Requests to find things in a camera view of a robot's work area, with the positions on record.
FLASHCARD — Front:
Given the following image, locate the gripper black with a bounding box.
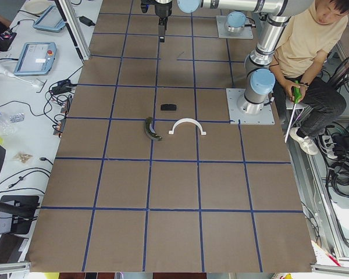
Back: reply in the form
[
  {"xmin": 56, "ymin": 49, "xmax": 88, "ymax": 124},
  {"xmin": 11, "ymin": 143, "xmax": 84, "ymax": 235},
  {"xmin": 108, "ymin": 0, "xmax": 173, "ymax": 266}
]
[{"xmin": 154, "ymin": 0, "xmax": 172, "ymax": 42}]

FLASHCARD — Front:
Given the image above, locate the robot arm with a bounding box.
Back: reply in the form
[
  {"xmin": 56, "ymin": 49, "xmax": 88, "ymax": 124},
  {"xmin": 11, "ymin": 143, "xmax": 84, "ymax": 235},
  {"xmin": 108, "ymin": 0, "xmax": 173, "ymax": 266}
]
[
  {"xmin": 225, "ymin": 11, "xmax": 247, "ymax": 34},
  {"xmin": 177, "ymin": 1, "xmax": 294, "ymax": 115}
]

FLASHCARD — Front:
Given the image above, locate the black power adapter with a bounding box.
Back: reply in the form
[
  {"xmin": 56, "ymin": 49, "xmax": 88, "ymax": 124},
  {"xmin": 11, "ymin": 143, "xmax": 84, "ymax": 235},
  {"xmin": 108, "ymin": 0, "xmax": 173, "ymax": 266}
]
[{"xmin": 79, "ymin": 16, "xmax": 95, "ymax": 26}]

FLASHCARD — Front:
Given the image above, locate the black brake pad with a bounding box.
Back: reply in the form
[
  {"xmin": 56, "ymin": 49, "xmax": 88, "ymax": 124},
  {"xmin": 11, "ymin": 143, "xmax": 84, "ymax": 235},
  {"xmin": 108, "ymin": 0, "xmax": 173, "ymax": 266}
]
[{"xmin": 161, "ymin": 103, "xmax": 177, "ymax": 111}]

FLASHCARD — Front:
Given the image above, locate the green curved brake shoe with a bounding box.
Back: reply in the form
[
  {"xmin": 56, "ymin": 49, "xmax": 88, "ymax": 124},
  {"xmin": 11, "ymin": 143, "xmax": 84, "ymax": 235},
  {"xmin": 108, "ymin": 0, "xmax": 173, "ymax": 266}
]
[{"xmin": 144, "ymin": 117, "xmax": 162, "ymax": 141}]

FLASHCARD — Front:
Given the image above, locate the far teach pendant blue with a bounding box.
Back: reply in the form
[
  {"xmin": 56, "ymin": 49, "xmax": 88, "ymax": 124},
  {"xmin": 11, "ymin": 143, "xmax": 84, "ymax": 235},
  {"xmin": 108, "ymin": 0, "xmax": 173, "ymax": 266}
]
[{"xmin": 33, "ymin": 5, "xmax": 65, "ymax": 33}]

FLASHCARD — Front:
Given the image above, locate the teach pendant blue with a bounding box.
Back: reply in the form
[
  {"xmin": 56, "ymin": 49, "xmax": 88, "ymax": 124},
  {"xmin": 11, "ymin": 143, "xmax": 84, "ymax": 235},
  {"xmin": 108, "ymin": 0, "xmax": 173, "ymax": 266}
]
[
  {"xmin": 33, "ymin": 5, "xmax": 65, "ymax": 33},
  {"xmin": 14, "ymin": 42, "xmax": 57, "ymax": 76}
]

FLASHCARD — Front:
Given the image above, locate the near teach pendant blue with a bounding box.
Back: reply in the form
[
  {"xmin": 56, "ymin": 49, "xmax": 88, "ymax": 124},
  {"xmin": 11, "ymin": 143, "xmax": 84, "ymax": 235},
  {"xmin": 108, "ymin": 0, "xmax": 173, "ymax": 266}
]
[{"xmin": 14, "ymin": 42, "xmax": 57, "ymax": 76}]

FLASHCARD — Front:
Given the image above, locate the person in beige shirt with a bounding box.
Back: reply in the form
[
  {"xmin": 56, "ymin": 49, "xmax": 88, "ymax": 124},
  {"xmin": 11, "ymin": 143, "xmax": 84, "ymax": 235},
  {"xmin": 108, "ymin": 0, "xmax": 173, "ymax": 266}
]
[{"xmin": 269, "ymin": 1, "xmax": 349, "ymax": 155}]

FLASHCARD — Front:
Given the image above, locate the plastic water bottle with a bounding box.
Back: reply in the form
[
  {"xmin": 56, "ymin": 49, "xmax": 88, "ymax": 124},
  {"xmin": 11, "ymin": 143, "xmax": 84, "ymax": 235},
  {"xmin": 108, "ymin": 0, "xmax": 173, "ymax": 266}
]
[{"xmin": 0, "ymin": 112, "xmax": 15, "ymax": 135}]

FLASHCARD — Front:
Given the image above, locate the black box on table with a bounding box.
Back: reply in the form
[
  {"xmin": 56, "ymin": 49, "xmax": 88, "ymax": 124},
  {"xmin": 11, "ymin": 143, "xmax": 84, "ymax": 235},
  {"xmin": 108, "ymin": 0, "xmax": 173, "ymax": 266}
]
[{"xmin": 0, "ymin": 195, "xmax": 40, "ymax": 235}]

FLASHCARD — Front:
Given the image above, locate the aluminium frame post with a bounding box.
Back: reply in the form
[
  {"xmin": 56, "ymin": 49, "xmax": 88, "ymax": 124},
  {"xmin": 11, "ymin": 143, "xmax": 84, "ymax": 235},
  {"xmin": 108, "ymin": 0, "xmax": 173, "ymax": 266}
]
[{"xmin": 55, "ymin": 0, "xmax": 91, "ymax": 61}]

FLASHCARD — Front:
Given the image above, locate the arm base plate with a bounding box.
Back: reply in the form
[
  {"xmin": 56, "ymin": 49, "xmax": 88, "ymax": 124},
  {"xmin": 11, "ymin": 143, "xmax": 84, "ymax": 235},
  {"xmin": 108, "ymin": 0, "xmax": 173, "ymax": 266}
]
[
  {"xmin": 216, "ymin": 16, "xmax": 254, "ymax": 40},
  {"xmin": 226, "ymin": 88, "xmax": 275, "ymax": 125}
]

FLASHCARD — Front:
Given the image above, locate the white curved plastic bracket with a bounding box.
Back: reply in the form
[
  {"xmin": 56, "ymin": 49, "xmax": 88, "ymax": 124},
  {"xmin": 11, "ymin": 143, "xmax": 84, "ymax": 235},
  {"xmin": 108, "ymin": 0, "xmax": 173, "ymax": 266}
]
[{"xmin": 168, "ymin": 117, "xmax": 207, "ymax": 135}]

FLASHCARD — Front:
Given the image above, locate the green handled white stick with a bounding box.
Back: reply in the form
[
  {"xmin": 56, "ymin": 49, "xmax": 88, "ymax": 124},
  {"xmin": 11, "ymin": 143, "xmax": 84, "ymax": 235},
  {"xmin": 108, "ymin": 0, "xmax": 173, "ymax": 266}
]
[{"xmin": 284, "ymin": 87, "xmax": 301, "ymax": 143}]

